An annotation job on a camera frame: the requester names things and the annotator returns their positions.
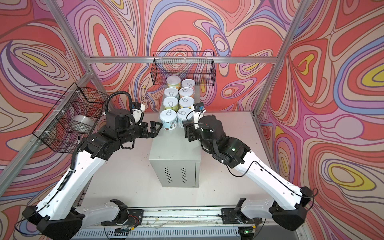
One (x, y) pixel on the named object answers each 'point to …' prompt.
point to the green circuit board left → (121, 232)
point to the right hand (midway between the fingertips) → (191, 124)
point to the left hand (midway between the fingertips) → (155, 123)
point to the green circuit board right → (245, 230)
